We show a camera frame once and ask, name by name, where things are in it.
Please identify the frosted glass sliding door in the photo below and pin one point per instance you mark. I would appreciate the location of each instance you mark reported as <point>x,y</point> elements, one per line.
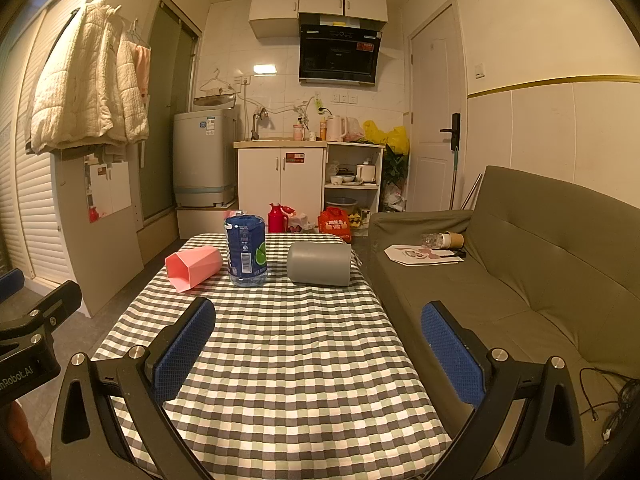
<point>167,110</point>

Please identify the grey cup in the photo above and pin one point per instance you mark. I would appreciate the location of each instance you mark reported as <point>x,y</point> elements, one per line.
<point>320,263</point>

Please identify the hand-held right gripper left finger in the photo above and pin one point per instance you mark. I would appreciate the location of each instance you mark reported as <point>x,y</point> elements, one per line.
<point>182,360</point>

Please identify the white open shelf unit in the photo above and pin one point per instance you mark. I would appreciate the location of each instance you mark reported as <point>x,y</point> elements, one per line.
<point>377,170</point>

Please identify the person's left hand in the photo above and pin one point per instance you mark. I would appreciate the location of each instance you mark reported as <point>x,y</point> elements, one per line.
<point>25,437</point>

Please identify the green leafy plant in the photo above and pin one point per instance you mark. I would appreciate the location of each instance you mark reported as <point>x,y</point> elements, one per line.
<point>395,167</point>

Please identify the pink garment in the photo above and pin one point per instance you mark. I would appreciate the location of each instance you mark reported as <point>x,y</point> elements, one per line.
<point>143,70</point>

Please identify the crumpled white plastic bag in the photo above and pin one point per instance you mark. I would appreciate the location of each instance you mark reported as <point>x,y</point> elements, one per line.
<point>395,199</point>

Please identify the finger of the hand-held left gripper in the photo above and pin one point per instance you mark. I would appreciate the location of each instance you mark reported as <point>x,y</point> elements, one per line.
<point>55,300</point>
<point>10,285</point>

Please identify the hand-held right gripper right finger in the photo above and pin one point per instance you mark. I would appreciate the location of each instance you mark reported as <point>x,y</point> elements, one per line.
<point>452,355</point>

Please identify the red thermos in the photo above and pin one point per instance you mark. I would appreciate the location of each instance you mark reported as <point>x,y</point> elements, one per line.
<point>276,219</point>

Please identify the grey washing machine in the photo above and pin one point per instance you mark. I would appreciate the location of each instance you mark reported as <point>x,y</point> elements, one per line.
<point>202,155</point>

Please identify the white washing machine plinth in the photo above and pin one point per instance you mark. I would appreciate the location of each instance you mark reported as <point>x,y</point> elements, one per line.
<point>205,220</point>

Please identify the checkered tablecloth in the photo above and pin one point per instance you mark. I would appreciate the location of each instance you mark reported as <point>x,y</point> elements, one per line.
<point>295,360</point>

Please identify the metal faucet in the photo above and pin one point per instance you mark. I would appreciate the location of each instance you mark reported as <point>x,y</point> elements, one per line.
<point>256,122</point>

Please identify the brown paper cup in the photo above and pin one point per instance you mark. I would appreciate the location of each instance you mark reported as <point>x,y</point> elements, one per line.
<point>454,240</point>

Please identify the plastic wash basin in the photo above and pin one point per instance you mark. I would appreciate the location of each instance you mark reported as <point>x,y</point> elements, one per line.
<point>342,205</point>

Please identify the pink white bag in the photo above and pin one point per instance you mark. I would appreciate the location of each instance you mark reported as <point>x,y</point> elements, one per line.
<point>300,222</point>

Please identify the pink cup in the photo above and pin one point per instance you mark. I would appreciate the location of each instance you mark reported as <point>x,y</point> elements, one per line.
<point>192,267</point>

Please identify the white bowls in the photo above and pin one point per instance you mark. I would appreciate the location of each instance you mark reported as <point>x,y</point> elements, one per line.
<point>342,179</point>

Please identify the clear plastic bottle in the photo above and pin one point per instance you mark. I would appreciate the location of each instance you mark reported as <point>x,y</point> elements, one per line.
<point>431,241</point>

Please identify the red shopping bag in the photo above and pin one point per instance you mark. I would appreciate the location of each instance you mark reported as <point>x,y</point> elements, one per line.
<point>334,224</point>

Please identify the printed paper bag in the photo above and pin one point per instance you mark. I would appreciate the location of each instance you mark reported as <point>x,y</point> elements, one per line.
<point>420,256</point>

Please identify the wall power outlets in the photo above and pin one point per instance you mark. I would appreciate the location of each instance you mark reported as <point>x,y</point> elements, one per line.
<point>345,98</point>

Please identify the wooden sticks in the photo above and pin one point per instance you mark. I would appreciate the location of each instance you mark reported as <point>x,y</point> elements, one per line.
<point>471,192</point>

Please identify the white electric kettle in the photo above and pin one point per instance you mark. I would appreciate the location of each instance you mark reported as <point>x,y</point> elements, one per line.
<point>336,129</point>

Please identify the black range hood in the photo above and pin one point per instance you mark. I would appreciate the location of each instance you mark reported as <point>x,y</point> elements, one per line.
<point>337,55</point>

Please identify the pink soap bottle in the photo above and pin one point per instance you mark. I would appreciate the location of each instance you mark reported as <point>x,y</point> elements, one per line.
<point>299,131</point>

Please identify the yellow plastic bag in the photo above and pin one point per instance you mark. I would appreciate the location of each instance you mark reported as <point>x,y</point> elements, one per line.
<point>387,137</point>

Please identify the basin on washing machine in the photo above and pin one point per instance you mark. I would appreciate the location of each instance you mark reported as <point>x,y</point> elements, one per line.
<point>214,101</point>

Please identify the white louvred wardrobe door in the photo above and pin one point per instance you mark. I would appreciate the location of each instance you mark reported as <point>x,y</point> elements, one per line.
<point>30,200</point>

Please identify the white wardrobe side panel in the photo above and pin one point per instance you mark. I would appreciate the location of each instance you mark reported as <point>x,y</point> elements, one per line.
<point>100,260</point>

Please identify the olive green sofa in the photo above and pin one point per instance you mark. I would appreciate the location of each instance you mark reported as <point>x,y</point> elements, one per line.
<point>525,280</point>

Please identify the blue label water bottle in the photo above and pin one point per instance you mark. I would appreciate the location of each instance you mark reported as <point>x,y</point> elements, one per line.
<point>246,250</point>

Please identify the white sink base cabinet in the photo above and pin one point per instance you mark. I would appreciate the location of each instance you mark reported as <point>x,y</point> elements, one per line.
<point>280,190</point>

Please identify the white quilted jacket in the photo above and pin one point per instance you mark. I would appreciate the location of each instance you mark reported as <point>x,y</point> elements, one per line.
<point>85,85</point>

